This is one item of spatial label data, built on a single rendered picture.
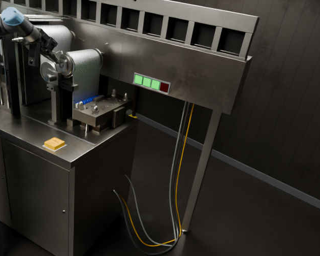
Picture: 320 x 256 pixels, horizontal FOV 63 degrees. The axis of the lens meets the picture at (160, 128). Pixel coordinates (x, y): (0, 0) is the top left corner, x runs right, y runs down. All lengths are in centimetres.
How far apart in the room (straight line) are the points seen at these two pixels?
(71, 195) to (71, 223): 20
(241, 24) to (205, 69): 28
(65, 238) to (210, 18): 148
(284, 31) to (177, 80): 156
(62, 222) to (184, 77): 109
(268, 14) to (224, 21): 150
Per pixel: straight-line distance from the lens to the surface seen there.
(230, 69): 147
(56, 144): 142
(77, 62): 156
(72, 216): 159
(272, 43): 292
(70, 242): 175
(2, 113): 182
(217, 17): 147
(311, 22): 286
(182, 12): 153
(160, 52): 158
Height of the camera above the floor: 166
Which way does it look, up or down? 26 degrees down
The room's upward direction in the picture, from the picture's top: 10 degrees clockwise
